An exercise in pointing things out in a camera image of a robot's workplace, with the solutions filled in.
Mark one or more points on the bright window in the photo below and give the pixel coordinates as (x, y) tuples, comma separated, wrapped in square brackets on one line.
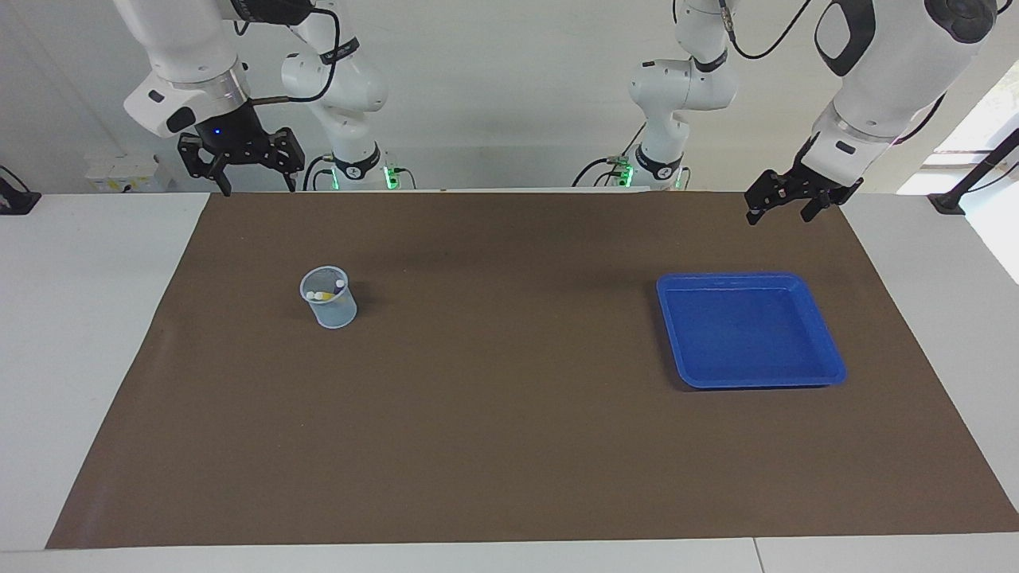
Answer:
[(987, 119)]

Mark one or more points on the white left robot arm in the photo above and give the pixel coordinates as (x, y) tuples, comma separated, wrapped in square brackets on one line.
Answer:
[(892, 72)]

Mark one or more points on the white socket box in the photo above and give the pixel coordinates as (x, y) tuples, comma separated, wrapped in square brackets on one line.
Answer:
[(127, 175)]

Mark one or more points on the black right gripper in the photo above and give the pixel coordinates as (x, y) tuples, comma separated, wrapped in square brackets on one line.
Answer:
[(235, 135)]

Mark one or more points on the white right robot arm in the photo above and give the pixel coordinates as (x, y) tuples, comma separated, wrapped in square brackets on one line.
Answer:
[(191, 48)]

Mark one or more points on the black stand with pole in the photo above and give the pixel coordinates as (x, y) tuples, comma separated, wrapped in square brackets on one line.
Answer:
[(947, 200)]

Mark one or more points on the black table clamp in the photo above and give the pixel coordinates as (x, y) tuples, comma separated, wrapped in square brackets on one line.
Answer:
[(16, 199)]

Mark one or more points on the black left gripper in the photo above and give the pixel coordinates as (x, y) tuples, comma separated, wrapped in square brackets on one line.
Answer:
[(808, 171)]

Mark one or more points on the blue plastic tray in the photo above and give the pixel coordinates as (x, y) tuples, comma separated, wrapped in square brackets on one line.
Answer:
[(748, 334)]

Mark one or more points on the brown table mat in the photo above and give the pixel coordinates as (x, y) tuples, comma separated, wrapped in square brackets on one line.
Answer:
[(509, 446)]

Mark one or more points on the yellow pen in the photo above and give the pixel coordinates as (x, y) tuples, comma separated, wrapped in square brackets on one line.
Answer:
[(322, 296)]

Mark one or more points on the clear plastic cup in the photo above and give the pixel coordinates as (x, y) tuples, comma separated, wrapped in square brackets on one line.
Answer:
[(334, 317)]

